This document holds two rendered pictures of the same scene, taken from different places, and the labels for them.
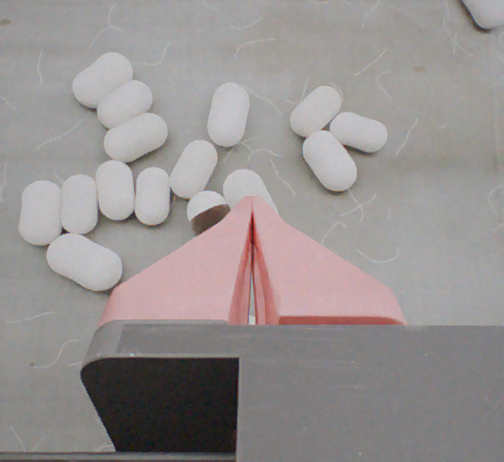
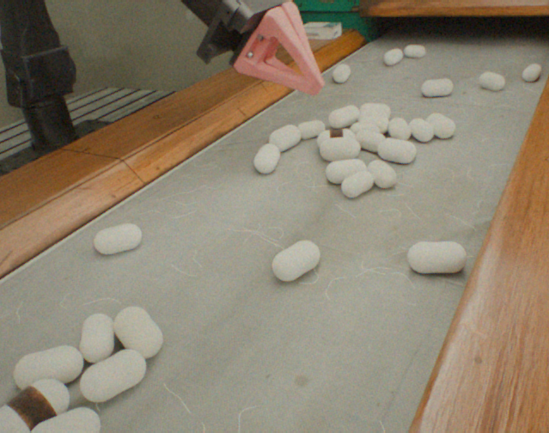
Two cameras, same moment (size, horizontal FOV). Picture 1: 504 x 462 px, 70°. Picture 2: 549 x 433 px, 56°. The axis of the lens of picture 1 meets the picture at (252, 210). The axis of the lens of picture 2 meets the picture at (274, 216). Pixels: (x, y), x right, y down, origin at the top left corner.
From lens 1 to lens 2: 48 cm
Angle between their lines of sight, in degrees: 68
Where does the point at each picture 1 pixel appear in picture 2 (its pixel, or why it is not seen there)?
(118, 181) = (375, 119)
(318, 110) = (376, 163)
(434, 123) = (346, 222)
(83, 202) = (370, 113)
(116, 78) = (435, 124)
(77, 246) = (350, 109)
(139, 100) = (417, 127)
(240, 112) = (391, 145)
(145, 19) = (488, 147)
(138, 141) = (393, 124)
